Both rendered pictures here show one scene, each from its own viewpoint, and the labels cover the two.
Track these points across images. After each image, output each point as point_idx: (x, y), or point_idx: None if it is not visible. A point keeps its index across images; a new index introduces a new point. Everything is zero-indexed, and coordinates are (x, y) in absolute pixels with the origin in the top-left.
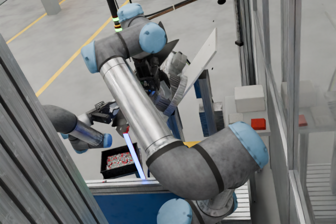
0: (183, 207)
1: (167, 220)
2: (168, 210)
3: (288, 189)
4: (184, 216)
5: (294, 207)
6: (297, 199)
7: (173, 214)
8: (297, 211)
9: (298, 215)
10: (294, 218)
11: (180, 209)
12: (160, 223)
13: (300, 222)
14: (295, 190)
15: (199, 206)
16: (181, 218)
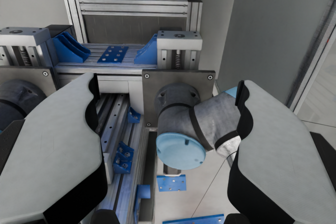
0: (196, 154)
1: (173, 162)
2: (173, 153)
3: None
4: (196, 162)
5: (308, 13)
6: (325, 37)
7: (180, 158)
8: (312, 46)
9: (311, 54)
10: (297, 14)
11: (191, 155)
12: (164, 162)
13: (309, 68)
14: (333, 22)
15: (218, 155)
16: (191, 163)
